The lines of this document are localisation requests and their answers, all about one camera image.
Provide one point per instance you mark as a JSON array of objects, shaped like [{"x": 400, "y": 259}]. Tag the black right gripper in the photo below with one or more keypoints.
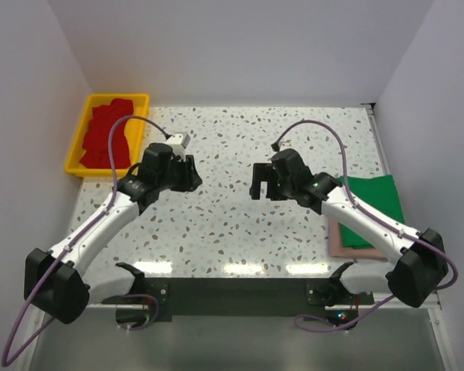
[{"x": 264, "y": 172}]

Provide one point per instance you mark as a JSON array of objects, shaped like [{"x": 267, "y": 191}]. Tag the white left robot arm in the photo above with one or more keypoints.
[{"x": 54, "y": 278}]

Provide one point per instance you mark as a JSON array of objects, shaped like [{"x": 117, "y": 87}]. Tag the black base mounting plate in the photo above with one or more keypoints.
[{"x": 238, "y": 297}]

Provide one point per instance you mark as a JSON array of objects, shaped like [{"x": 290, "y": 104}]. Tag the red t shirt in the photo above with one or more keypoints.
[{"x": 96, "y": 139}]

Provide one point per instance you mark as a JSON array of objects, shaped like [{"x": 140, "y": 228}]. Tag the green t shirt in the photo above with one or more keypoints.
[{"x": 380, "y": 193}]

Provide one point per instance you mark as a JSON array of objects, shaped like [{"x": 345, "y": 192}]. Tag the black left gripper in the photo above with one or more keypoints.
[{"x": 191, "y": 180}]

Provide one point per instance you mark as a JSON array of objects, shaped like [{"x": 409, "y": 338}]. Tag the pink folded t shirt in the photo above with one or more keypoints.
[{"x": 336, "y": 248}]

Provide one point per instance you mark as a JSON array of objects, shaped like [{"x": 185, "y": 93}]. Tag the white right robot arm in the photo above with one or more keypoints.
[{"x": 414, "y": 262}]

